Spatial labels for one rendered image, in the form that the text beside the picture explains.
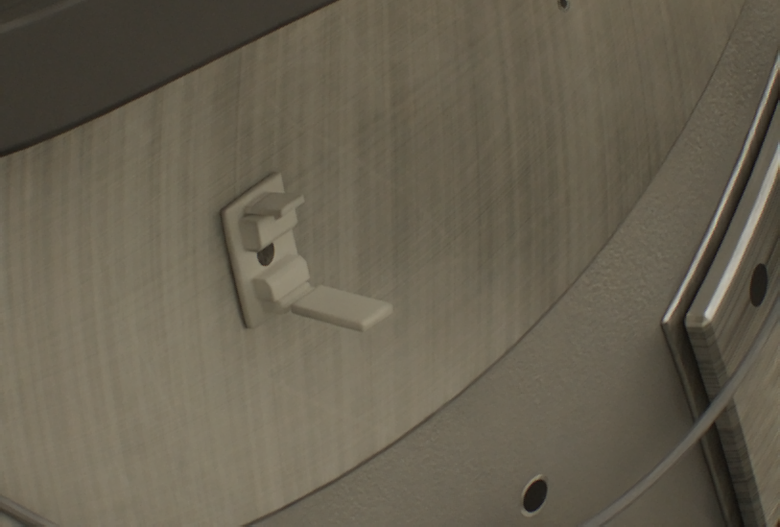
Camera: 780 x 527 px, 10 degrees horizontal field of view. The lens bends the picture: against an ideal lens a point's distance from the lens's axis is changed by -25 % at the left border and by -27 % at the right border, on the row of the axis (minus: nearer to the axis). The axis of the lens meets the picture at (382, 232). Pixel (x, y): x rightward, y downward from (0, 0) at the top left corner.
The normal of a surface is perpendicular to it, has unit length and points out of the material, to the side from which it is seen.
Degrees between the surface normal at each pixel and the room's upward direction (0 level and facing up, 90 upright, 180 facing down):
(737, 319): 90
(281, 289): 90
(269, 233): 90
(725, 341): 90
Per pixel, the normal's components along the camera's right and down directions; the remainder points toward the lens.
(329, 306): -0.10, -0.89
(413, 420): 0.78, 0.08
